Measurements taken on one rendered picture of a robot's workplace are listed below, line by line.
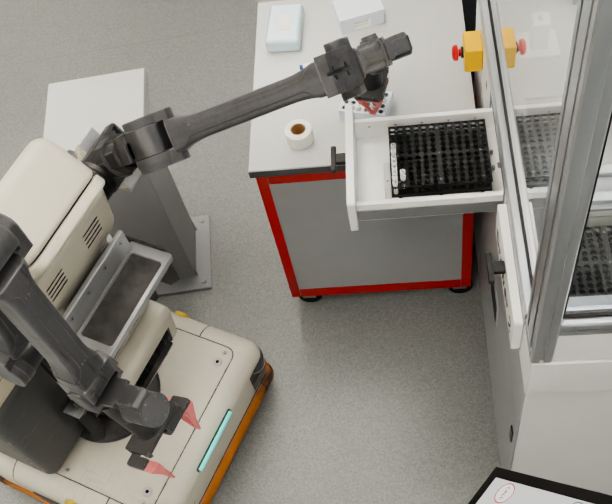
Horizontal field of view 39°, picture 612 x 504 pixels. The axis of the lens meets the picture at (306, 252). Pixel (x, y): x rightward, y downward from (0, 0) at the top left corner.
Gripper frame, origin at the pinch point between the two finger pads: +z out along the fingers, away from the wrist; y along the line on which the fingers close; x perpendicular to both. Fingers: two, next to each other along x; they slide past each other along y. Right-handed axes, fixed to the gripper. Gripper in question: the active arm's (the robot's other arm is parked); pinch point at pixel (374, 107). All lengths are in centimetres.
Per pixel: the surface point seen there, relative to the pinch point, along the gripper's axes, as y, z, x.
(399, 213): -33.5, -4.5, -14.1
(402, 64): 20.3, 5.4, -2.6
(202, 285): -18, 80, 61
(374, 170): -21.2, -2.4, -5.3
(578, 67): -65, -88, -46
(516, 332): -60, -9, -43
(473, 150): -16.6, -8.9, -27.5
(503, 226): -38, -12, -37
